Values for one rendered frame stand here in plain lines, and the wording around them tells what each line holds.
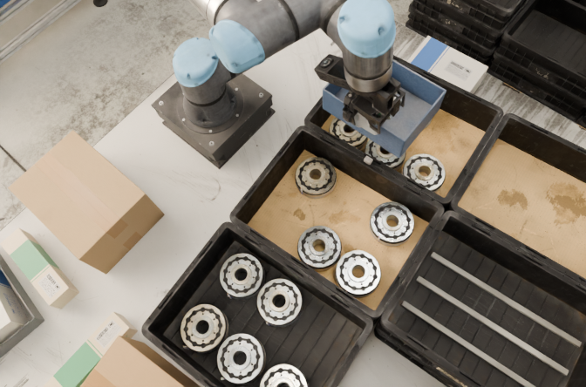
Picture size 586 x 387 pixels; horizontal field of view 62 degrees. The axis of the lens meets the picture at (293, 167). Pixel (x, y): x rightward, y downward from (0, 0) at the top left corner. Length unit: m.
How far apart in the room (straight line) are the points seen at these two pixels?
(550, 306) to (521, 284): 0.07
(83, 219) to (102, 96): 1.37
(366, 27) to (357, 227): 0.65
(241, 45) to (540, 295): 0.88
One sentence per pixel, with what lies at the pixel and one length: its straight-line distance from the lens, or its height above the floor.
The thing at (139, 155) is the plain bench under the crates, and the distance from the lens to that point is 1.54.
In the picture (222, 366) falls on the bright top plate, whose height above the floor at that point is 0.86.
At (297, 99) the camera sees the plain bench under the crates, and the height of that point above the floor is 0.70.
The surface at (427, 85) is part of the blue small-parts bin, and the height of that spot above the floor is 1.12.
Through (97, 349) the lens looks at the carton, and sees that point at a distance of 1.34.
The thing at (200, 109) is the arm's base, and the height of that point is 0.88.
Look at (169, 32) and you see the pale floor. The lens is 2.75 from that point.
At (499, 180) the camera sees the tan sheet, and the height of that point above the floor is 0.83.
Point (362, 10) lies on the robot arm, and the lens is 0.68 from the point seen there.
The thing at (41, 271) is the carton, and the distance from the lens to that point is 1.46.
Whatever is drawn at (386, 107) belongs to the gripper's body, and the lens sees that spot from 0.82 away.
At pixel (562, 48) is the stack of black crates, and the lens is 2.22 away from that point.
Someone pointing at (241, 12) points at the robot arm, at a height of 1.46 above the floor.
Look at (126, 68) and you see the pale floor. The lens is 2.68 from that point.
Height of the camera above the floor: 1.98
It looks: 65 degrees down
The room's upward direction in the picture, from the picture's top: 10 degrees counter-clockwise
